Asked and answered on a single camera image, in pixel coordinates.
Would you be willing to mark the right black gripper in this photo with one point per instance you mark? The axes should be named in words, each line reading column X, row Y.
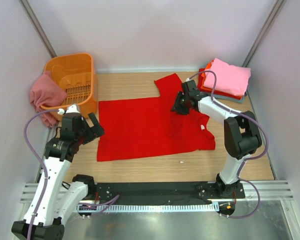
column 181, row 102

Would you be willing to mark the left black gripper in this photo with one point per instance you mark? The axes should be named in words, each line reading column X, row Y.
column 89, row 130

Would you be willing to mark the red t shirt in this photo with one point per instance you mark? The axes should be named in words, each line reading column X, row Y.
column 147, row 127
column 201, row 87

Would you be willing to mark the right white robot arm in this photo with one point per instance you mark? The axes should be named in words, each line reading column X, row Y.
column 241, row 134

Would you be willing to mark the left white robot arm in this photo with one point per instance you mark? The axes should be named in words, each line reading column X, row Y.
column 48, row 214

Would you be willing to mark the folded red t shirt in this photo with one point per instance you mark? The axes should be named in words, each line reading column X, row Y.
column 201, row 87

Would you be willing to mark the orange plastic basket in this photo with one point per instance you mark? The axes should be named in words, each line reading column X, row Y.
column 75, row 74

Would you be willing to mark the folded pink t shirt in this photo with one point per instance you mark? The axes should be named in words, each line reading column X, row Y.
column 230, row 79

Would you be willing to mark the folded grey t shirt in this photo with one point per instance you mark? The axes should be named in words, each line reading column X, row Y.
column 225, row 97

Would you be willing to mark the dusty pink t shirt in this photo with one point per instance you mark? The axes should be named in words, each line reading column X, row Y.
column 45, row 91

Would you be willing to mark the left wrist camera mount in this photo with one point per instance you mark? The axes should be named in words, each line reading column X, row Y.
column 72, row 110

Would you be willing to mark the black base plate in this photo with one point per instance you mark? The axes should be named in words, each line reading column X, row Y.
column 205, row 190

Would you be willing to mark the white slotted cable duct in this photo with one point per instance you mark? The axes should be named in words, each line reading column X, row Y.
column 213, row 207

